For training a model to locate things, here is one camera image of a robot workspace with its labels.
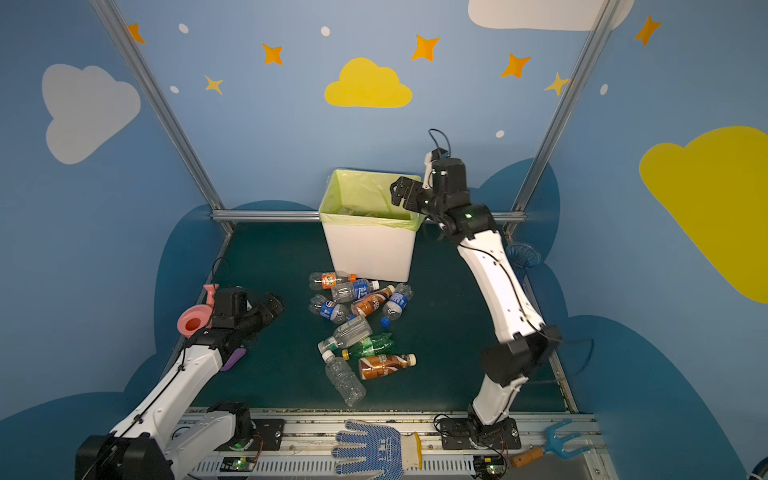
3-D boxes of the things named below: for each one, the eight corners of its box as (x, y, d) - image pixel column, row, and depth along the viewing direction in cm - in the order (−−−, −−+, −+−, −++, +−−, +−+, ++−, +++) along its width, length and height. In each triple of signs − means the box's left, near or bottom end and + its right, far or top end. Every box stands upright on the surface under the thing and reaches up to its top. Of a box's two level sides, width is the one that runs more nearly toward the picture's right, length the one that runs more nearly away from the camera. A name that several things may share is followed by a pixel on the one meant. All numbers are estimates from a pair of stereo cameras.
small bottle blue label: (375, 322, 94) (375, 317, 92) (398, 285, 103) (399, 281, 101) (392, 330, 92) (392, 326, 90) (414, 293, 101) (415, 288, 99)
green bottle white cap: (349, 357, 87) (349, 354, 85) (351, 335, 91) (351, 332, 90) (393, 357, 87) (393, 355, 85) (393, 335, 92) (393, 332, 90)
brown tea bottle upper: (357, 319, 94) (356, 315, 92) (350, 304, 98) (349, 300, 95) (400, 301, 99) (400, 297, 96) (392, 287, 102) (392, 283, 100)
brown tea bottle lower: (359, 380, 83) (359, 376, 80) (358, 362, 86) (357, 357, 83) (416, 372, 84) (418, 368, 82) (413, 355, 88) (414, 350, 85)
